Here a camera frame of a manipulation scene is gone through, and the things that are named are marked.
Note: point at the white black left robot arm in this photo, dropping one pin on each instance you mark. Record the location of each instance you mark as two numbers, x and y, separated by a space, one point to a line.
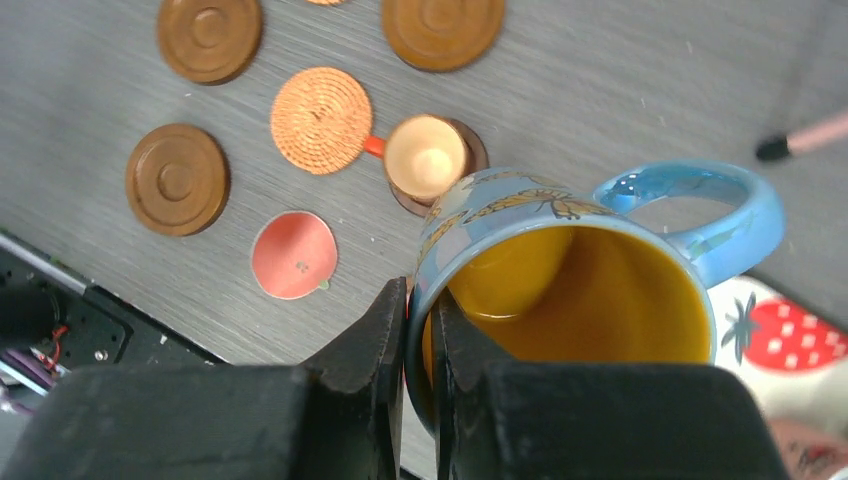
29 314

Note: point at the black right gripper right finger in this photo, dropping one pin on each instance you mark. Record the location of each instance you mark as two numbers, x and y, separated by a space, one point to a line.
497 417

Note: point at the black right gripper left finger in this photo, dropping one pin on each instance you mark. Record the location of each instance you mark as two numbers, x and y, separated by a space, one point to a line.
336 415

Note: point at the dark walnut coaster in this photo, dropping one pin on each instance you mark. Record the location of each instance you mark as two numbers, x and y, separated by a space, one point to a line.
478 160

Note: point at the brown ringed coaster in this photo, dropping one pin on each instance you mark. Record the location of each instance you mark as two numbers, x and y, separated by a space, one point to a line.
441 35
209 42
177 180

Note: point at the pink music stand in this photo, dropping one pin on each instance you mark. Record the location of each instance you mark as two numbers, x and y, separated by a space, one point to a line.
801 141

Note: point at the blue butterfly plate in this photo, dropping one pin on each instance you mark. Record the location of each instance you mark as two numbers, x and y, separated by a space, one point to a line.
619 275

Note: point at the white tray black rim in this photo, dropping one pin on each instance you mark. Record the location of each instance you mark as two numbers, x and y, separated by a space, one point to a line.
794 364

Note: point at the small orange cup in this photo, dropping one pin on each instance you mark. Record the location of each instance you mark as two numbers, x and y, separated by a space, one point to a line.
423 156

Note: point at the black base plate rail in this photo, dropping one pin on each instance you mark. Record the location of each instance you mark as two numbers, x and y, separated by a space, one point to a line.
96 327

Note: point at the woven rattan coaster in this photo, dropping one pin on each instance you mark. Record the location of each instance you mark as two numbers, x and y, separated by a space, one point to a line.
326 2
320 120

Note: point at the red apple paper coaster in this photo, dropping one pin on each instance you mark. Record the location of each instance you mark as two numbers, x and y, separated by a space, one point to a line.
293 255

